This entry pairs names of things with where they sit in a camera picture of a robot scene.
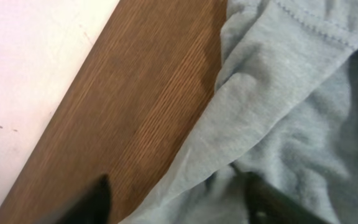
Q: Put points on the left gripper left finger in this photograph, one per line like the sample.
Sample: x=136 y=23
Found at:
x=91 y=206

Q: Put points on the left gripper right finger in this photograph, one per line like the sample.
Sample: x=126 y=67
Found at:
x=264 y=203

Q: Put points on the light blue t-shirt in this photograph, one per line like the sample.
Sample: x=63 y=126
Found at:
x=285 y=108

